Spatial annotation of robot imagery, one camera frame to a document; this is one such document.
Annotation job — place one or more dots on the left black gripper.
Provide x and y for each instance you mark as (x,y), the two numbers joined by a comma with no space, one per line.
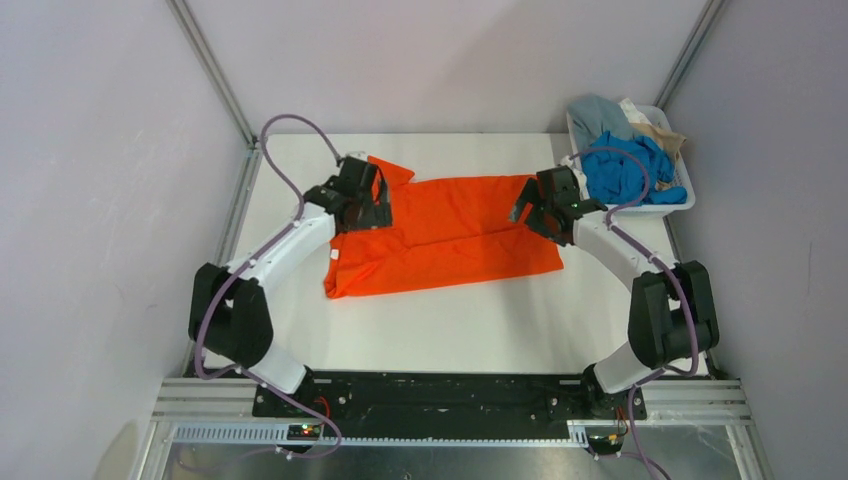
(378,216)

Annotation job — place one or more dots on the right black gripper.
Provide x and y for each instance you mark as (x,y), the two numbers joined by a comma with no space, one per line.
(532,193)

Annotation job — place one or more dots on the orange t shirt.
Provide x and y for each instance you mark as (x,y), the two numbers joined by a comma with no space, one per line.
(444,232)

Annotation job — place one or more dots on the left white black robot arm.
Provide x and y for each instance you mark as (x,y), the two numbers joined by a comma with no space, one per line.
(230,312)

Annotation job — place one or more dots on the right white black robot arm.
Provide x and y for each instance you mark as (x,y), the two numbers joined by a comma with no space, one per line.
(671,317)

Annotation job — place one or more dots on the grey blue t shirt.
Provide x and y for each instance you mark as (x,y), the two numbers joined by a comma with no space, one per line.
(592,115)

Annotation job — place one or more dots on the white plastic laundry basket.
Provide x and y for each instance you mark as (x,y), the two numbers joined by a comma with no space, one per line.
(633,208)

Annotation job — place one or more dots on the beige t shirt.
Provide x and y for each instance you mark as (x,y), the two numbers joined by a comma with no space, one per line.
(652,122)

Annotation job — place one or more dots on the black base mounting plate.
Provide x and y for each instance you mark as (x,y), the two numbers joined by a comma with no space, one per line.
(475,407)

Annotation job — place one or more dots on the left controller board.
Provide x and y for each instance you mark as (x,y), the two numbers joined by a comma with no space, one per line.
(302,432)

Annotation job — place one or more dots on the controller board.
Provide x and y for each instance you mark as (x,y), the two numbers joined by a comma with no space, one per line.
(604,445)
(302,432)

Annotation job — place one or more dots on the right controller board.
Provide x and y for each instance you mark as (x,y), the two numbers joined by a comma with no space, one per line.
(604,445)

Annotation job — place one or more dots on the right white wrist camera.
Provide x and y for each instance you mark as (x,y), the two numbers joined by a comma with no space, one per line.
(579,175)

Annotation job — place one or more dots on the left aluminium corner post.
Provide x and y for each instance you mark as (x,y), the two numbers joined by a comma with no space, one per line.
(199,44)

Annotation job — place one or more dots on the aluminium corner post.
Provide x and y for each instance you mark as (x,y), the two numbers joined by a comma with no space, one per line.
(708,19)
(199,44)

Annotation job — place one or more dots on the right aluminium corner post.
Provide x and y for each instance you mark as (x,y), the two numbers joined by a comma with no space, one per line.
(708,19)

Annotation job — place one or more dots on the aluminium front frame rail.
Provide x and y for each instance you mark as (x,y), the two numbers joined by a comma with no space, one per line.
(241,411)

